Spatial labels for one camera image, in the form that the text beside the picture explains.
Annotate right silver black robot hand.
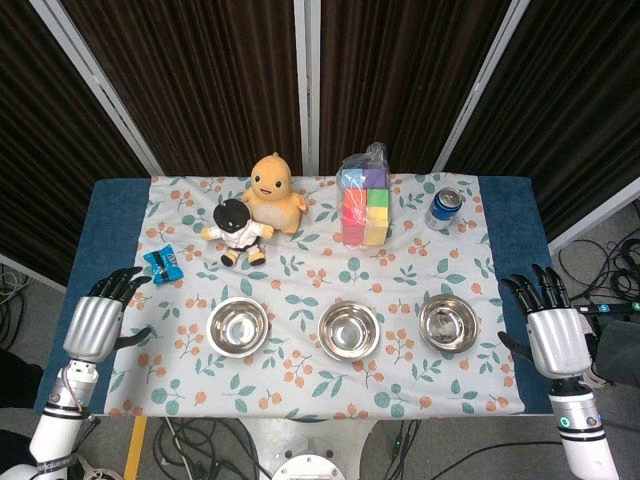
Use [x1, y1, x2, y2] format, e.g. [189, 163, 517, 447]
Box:
[498, 263, 597, 379]

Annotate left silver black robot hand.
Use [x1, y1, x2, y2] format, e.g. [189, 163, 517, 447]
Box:
[63, 266, 153, 364]

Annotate steel bowl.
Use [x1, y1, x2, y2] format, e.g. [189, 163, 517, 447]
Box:
[317, 300, 383, 363]
[417, 293, 478, 355]
[205, 296, 270, 358]

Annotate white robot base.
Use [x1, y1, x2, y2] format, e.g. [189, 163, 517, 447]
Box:
[238, 416, 382, 480]

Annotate black device with stickers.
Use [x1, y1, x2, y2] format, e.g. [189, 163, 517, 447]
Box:
[572, 299, 640, 317]

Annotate dark grey seat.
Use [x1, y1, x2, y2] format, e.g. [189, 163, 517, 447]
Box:
[589, 317, 640, 387]

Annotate blue snack packet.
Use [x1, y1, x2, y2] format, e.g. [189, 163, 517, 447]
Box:
[142, 243, 184, 287]

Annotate black fabric object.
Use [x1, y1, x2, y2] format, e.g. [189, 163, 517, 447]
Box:
[0, 348, 47, 437]

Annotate blue table cover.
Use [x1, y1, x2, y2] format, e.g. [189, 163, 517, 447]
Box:
[33, 175, 591, 417]

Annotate black-haired white-robed doll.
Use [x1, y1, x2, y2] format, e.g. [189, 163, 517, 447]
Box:
[200, 198, 275, 268]

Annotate blue soda can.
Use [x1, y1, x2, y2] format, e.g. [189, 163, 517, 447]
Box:
[424, 187, 464, 232]

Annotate dark room divider panel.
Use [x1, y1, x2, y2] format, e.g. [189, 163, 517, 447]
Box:
[0, 0, 164, 294]
[433, 0, 640, 251]
[29, 0, 307, 178]
[305, 0, 531, 176]

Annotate yellow duck plush toy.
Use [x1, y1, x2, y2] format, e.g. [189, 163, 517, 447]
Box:
[241, 151, 310, 236]

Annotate floral print tablecloth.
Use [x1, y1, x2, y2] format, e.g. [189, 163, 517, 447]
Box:
[103, 171, 527, 421]

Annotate bagged coloured foam cubes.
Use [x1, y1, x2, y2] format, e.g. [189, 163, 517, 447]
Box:
[335, 142, 392, 249]

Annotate black floor cable bundle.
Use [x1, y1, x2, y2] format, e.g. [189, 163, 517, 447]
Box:
[147, 417, 274, 480]
[553, 199, 640, 314]
[0, 263, 35, 357]
[367, 418, 566, 480]

